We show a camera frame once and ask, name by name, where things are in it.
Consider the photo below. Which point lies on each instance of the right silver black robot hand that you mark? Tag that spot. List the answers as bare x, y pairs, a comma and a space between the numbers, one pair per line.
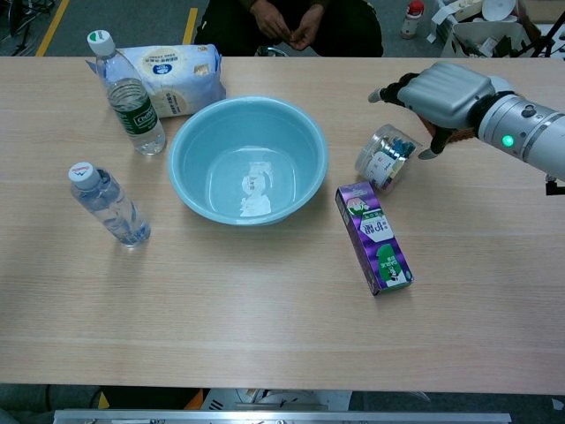
446, 93

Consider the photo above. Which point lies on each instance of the clear jar of binder clips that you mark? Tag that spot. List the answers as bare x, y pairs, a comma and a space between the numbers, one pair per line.
384, 159

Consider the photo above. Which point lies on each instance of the small white-capped water bottle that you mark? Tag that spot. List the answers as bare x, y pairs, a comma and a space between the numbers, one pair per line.
110, 207

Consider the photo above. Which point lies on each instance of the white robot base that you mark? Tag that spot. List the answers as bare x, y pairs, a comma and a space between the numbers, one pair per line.
273, 397

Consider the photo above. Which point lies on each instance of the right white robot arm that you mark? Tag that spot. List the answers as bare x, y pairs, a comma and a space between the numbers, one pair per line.
529, 123

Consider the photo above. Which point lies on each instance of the brown folded cloth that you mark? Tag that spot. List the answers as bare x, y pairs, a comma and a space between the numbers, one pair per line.
463, 134

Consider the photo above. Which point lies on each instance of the white open box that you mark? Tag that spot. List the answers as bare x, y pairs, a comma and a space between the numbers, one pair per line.
474, 33

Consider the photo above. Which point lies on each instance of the red-capped white bottle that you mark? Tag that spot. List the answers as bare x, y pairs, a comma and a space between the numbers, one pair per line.
411, 22

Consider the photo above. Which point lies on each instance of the white round bowl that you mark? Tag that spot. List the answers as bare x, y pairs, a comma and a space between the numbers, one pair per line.
499, 9

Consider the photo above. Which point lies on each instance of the black tripod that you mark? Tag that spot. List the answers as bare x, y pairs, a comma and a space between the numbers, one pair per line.
545, 40

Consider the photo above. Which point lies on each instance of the seated person in dark clothes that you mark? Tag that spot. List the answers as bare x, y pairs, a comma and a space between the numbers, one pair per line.
348, 31

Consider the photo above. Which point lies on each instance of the purple toothpaste box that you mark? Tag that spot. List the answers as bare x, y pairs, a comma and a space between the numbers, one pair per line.
375, 238

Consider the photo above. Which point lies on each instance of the light blue plastic basin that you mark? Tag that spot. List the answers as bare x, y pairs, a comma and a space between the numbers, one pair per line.
287, 132

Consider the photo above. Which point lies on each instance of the chrome stool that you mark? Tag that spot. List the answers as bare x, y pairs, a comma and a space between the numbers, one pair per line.
273, 52

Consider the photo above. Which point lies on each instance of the blue white tissue pack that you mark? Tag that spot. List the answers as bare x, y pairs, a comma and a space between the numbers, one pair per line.
185, 70

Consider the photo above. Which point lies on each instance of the green-label water bottle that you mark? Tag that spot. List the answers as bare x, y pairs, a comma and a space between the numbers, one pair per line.
132, 110

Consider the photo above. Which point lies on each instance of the aluminium rail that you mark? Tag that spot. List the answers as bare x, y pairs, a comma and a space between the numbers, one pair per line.
282, 418

